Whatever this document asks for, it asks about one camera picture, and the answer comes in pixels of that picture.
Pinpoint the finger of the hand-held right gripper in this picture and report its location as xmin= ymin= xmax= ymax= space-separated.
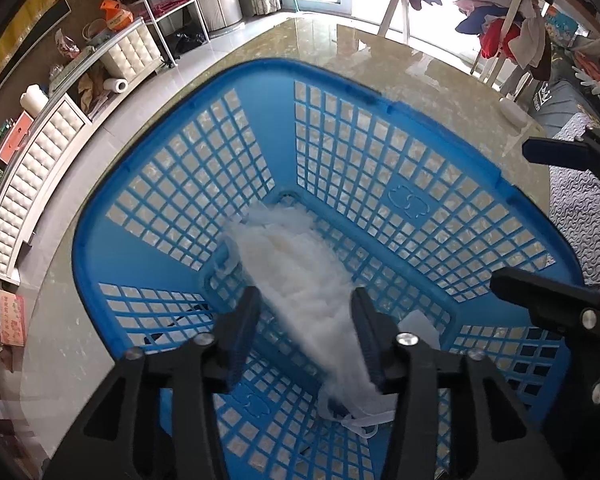
xmin=522 ymin=130 xmax=600 ymax=171
xmin=490 ymin=267 xmax=600 ymax=333

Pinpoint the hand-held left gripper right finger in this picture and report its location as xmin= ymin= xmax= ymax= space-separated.
xmin=350 ymin=287 xmax=566 ymax=480

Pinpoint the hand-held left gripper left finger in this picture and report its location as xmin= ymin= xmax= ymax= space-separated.
xmin=55 ymin=286 xmax=263 ymax=480

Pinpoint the white fluffy cloth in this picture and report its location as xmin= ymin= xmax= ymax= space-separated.
xmin=222 ymin=202 xmax=448 ymax=436

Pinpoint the blue plastic laundry basket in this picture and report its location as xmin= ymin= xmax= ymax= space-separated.
xmin=71 ymin=58 xmax=583 ymax=480

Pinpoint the white bottle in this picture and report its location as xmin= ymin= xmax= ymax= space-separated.
xmin=497 ymin=96 xmax=531 ymax=128

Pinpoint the clothes drying rack with garments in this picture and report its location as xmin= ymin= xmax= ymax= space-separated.
xmin=355 ymin=0 xmax=556 ymax=81

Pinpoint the white clothes drying rack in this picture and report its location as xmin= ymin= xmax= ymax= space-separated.
xmin=377 ymin=0 xmax=536 ymax=98

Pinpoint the printed cardboard box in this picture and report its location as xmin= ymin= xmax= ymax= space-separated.
xmin=0 ymin=289 xmax=27 ymax=348

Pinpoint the white tufted cabinet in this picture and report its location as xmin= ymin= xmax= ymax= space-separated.
xmin=0 ymin=17 xmax=163 ymax=286

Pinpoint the black plastic bag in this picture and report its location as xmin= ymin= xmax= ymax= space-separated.
xmin=172 ymin=30 xmax=208 ymax=58

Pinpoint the pink flat box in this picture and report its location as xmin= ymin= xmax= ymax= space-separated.
xmin=0 ymin=112 xmax=33 ymax=161

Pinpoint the white cone roll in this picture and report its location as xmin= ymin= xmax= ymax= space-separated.
xmin=22 ymin=84 xmax=48 ymax=116

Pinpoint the white metal shelf rack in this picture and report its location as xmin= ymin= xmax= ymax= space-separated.
xmin=115 ymin=0 xmax=211 ymax=68

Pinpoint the red patterned packet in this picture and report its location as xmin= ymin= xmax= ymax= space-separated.
xmin=55 ymin=30 xmax=81 ymax=58

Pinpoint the orange plastic bag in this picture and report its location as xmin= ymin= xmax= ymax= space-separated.
xmin=99 ymin=0 xmax=133 ymax=31

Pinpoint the black wall television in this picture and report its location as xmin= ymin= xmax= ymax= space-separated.
xmin=0 ymin=0 xmax=72 ymax=111

